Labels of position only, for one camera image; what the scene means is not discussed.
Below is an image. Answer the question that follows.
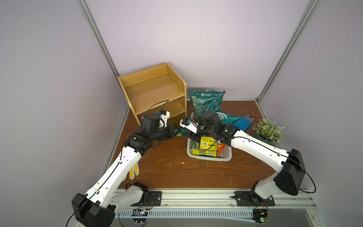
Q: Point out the yellow green packet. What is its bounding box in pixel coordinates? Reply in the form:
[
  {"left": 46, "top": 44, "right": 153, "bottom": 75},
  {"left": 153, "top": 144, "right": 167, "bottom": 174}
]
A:
[{"left": 175, "top": 127, "right": 182, "bottom": 137}]

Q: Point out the green orange bee fertilizer bag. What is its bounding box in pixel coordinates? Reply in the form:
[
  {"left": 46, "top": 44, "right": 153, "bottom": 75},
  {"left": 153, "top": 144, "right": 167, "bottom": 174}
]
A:
[{"left": 217, "top": 112, "right": 243, "bottom": 124}]

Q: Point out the tall green yellow fertilizer bag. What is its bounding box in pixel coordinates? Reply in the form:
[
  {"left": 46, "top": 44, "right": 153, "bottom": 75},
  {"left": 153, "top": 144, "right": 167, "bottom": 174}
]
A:
[{"left": 188, "top": 89, "right": 226, "bottom": 121}]

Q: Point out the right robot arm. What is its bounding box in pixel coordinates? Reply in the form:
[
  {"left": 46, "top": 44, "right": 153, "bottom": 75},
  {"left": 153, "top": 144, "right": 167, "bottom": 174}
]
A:
[{"left": 180, "top": 110, "right": 308, "bottom": 202}]

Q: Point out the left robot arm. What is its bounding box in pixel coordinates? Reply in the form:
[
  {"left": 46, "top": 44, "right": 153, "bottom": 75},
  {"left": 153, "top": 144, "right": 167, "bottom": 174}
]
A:
[{"left": 71, "top": 110, "right": 179, "bottom": 227}]

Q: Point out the wooden shelf unit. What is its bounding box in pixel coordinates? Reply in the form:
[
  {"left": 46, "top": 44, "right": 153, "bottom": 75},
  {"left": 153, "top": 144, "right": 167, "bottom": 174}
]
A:
[{"left": 118, "top": 63, "right": 187, "bottom": 124}]

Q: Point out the white plastic basket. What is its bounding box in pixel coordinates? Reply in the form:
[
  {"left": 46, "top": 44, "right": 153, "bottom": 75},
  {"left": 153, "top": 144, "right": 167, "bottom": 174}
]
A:
[{"left": 186, "top": 111, "right": 232, "bottom": 162}]

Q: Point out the blue work glove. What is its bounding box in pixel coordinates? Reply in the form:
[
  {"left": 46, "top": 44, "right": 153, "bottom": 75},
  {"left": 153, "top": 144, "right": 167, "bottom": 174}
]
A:
[{"left": 233, "top": 114, "right": 255, "bottom": 131}]

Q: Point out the yellow work glove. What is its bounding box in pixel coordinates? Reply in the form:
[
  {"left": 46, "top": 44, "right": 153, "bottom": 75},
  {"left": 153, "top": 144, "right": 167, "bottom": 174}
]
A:
[{"left": 129, "top": 162, "right": 140, "bottom": 180}]

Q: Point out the potted green plant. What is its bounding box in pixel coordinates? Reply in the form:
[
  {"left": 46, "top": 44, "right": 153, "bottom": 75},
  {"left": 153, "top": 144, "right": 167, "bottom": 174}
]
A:
[{"left": 252, "top": 118, "right": 285, "bottom": 145}]

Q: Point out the left controller board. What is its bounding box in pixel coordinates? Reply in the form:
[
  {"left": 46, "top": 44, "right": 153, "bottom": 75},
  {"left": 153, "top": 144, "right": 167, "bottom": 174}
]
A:
[{"left": 131, "top": 209, "right": 148, "bottom": 227}]

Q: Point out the controller board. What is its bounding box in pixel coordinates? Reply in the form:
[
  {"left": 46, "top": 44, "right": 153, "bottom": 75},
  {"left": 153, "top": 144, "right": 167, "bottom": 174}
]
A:
[
  {"left": 131, "top": 209, "right": 148, "bottom": 227},
  {"left": 252, "top": 209, "right": 270, "bottom": 225}
]

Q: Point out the right controller board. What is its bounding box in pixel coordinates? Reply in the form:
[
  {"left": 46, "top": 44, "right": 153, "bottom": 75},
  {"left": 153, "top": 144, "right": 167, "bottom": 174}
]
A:
[{"left": 252, "top": 209, "right": 270, "bottom": 225}]

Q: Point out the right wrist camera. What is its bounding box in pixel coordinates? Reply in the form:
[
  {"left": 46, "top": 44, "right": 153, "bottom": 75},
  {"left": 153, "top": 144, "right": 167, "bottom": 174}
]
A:
[{"left": 179, "top": 117, "right": 199, "bottom": 135}]

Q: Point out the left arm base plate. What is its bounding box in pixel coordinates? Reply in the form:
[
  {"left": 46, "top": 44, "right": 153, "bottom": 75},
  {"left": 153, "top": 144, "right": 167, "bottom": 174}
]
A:
[{"left": 133, "top": 191, "right": 162, "bottom": 207}]

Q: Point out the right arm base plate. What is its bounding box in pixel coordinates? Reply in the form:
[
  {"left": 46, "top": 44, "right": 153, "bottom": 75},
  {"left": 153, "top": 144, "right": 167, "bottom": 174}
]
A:
[{"left": 231, "top": 191, "right": 276, "bottom": 207}]

